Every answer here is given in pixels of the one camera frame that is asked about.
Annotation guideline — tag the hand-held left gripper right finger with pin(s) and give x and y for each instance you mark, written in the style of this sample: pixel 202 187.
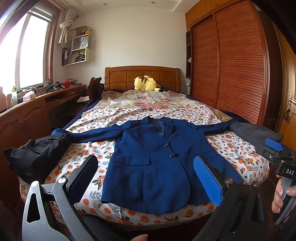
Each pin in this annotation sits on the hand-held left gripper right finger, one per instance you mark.
pixel 208 179

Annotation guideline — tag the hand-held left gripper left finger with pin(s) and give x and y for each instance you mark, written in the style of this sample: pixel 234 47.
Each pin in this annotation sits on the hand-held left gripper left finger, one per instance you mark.
pixel 82 178

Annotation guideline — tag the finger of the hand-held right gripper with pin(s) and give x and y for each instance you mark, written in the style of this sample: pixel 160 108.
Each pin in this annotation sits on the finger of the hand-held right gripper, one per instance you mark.
pixel 271 155
pixel 274 144

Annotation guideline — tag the blue blazer jacket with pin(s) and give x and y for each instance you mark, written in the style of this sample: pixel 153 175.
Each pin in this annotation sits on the blue blazer jacket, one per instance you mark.
pixel 150 166

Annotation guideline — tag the dark grey clothes pile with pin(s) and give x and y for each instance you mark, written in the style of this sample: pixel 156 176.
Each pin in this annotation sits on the dark grey clothes pile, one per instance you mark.
pixel 252 133

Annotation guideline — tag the black clothes pile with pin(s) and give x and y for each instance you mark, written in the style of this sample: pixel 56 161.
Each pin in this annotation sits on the black clothes pile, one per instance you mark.
pixel 34 155

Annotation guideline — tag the person's right hand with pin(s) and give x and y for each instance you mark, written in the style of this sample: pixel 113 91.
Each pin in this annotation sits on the person's right hand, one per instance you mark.
pixel 277 197

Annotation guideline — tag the person's left hand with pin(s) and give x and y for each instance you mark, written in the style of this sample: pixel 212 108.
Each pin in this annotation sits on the person's left hand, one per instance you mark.
pixel 137 238

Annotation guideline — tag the orange print bed sheet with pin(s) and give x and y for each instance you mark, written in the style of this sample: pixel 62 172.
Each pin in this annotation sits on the orange print bed sheet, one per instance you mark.
pixel 92 120

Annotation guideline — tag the golden brown blanket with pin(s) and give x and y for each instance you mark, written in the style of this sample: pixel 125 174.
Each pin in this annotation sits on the golden brown blanket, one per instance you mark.
pixel 222 114

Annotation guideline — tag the navy bed sheet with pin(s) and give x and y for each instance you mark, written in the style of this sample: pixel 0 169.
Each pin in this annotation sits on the navy bed sheet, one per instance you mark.
pixel 76 115

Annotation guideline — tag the wooden door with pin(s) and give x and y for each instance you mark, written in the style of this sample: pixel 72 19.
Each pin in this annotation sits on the wooden door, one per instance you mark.
pixel 288 81

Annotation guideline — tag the long wooden desk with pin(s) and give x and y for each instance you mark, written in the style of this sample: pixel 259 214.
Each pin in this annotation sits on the long wooden desk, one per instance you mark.
pixel 23 120

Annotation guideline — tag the wooden chair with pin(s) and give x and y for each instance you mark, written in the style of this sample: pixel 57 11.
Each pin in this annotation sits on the wooden chair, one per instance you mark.
pixel 94 87

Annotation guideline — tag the grey tools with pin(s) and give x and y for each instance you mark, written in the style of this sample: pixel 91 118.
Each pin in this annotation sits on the grey tools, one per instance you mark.
pixel 53 87

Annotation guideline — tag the wooden louvred wardrobe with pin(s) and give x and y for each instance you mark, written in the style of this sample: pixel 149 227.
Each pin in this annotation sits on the wooden louvred wardrobe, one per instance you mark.
pixel 231 58

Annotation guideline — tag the floral blanket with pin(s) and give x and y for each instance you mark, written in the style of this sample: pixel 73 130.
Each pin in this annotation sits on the floral blanket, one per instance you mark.
pixel 138 99

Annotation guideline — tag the tissue box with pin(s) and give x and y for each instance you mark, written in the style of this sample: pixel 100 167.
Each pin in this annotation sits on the tissue box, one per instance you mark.
pixel 26 96

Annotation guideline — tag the green cap bottle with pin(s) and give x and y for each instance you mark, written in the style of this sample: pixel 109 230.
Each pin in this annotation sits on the green cap bottle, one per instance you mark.
pixel 14 95

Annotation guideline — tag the wooden bed headboard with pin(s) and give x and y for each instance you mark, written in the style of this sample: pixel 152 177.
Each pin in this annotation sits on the wooden bed headboard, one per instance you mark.
pixel 120 77

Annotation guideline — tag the yellow plush toy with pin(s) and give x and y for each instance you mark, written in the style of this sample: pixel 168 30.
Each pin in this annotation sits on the yellow plush toy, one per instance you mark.
pixel 145 83

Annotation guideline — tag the row of books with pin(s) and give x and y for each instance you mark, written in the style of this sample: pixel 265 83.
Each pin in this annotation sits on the row of books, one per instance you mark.
pixel 72 56

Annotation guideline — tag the white paper bag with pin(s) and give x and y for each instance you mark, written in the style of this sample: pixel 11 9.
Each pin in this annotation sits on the white paper bag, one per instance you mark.
pixel 81 44

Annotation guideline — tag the window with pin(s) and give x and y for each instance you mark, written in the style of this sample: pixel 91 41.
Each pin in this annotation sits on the window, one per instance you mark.
pixel 30 51

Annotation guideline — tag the tied beige curtain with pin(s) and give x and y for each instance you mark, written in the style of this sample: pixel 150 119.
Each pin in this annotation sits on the tied beige curtain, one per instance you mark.
pixel 66 25

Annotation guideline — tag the white wall shelf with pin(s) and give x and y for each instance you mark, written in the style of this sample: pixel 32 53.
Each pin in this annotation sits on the white wall shelf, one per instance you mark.
pixel 87 54

